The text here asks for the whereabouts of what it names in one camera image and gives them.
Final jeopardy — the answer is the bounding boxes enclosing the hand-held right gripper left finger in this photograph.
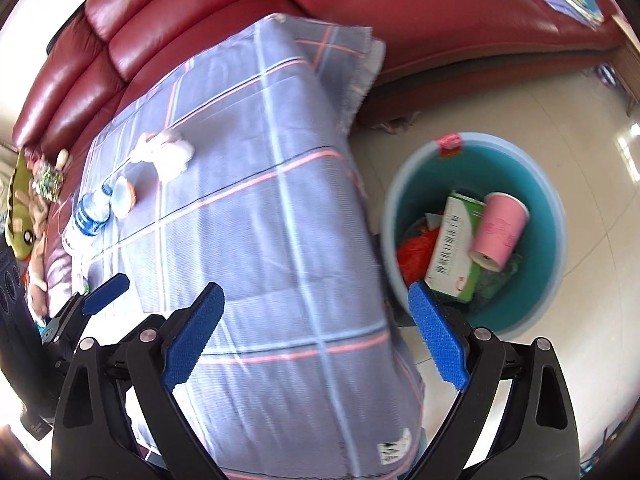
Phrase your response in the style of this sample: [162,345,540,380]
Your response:
[50,282,226,480]

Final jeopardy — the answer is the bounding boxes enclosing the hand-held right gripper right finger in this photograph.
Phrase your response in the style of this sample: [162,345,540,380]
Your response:
[407,280,581,480]

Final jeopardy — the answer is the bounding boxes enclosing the printed paper cup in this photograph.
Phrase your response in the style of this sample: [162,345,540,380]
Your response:
[111,176,137,219]

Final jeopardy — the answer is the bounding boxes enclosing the clear water bottle blue label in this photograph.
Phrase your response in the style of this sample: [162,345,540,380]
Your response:
[62,183,115,256]

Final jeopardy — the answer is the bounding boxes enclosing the white green cardboard box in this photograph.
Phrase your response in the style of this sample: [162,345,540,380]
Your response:
[425,191,487,301]

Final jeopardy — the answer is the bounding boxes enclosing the blue plastic bucket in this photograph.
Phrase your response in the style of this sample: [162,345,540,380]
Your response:
[382,131,568,338]

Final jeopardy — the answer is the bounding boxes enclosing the sequined pouch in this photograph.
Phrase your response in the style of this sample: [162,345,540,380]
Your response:
[31,160,65,203]

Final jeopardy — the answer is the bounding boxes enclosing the wooden side table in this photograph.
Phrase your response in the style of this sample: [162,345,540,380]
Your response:
[611,12,640,117]

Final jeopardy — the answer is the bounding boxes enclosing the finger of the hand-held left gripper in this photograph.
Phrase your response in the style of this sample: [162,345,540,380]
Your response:
[40,274,131,346]

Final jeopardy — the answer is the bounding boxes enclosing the red leather sofa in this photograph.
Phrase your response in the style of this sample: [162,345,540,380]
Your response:
[11,0,626,311]

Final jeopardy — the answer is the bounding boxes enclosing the beige plush toy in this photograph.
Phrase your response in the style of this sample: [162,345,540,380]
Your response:
[22,240,53,311]

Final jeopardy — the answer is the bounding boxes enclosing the dark green plastic wrapper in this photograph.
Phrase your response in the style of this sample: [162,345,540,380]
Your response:
[472,252,523,306]

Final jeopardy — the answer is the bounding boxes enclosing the person's blue jeans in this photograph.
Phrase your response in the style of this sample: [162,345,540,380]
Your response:
[412,427,431,466]

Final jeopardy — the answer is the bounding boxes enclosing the crumpled white tissue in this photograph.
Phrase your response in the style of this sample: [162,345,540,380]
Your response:
[131,129,195,184]

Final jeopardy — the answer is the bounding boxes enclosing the grey plaid cloth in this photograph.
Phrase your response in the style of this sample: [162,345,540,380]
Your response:
[65,12,426,480]

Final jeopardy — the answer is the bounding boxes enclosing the green plush toy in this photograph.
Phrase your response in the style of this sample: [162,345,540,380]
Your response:
[7,152,48,261]

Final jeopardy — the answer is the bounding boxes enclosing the pink paper cup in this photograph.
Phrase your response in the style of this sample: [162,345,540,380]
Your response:
[468,191,530,272]

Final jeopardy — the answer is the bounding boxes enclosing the red orange plastic wrapper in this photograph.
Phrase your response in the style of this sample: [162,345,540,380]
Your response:
[396,231,441,286]

